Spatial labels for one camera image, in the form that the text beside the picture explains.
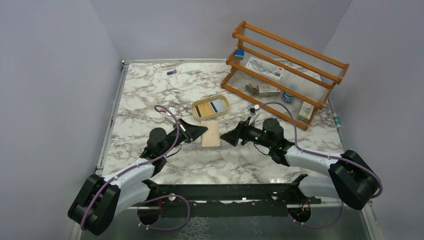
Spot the beige card holder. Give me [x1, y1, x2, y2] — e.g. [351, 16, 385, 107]
[201, 120, 221, 148]

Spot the yellow card with black stripe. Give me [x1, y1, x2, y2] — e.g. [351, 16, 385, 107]
[194, 102, 215, 118]

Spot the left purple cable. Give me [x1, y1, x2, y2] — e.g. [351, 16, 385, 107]
[79, 104, 191, 232]

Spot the orange wooden shelf rack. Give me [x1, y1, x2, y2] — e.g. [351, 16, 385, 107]
[220, 21, 350, 130]

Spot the small grey box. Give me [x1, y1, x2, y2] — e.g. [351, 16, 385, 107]
[257, 83, 281, 97]

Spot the green white small box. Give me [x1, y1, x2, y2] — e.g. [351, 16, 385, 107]
[298, 101, 315, 123]

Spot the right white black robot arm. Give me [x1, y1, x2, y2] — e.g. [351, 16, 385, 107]
[220, 118, 381, 210]

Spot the grey card in tray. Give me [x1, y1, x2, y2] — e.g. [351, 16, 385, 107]
[209, 99, 227, 113]

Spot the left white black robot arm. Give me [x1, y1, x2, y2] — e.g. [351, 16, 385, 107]
[67, 118, 208, 236]

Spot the metal binder clip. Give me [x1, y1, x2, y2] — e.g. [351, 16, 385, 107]
[245, 84, 259, 96]

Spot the clear printed packet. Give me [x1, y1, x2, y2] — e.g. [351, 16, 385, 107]
[245, 56, 284, 81]

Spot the green white tube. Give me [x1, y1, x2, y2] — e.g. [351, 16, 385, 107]
[332, 112, 341, 129]

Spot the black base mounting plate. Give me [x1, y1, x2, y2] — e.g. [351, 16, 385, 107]
[135, 174, 321, 225]

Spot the beige oval tray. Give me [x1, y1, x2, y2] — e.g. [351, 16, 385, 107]
[191, 94, 230, 122]

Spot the blue grey eraser block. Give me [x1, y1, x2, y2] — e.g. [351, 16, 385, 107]
[234, 49, 245, 61]

